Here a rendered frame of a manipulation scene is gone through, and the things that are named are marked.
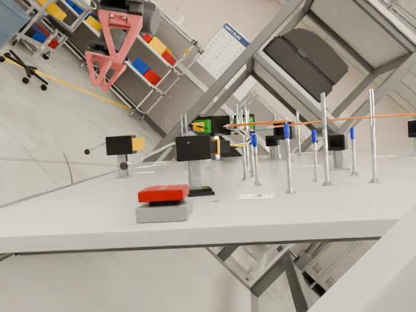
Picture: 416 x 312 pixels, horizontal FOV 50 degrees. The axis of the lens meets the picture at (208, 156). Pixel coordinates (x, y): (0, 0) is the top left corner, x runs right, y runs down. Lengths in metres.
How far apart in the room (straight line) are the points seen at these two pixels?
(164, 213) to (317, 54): 1.37
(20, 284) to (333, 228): 0.50
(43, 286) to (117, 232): 0.35
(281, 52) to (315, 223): 1.36
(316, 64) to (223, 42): 6.97
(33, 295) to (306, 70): 1.31
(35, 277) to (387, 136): 7.87
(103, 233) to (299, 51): 1.40
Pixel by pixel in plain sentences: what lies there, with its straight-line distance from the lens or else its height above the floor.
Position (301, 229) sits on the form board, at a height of 1.17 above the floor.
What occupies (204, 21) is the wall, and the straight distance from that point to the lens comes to 8.93.
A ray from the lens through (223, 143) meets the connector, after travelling 0.74.
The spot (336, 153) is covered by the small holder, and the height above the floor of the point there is 1.30.
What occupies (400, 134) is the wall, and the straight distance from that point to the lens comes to 8.47.
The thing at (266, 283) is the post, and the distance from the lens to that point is 1.68.
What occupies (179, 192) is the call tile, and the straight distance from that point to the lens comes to 0.49.
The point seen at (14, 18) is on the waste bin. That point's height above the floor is 0.57.
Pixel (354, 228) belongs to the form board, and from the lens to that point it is 0.46.
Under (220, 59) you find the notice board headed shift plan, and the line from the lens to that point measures 8.63.
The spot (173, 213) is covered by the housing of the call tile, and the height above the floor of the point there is 1.09.
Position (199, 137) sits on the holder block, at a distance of 0.72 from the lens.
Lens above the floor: 1.21
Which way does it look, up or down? 6 degrees down
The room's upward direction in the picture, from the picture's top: 43 degrees clockwise
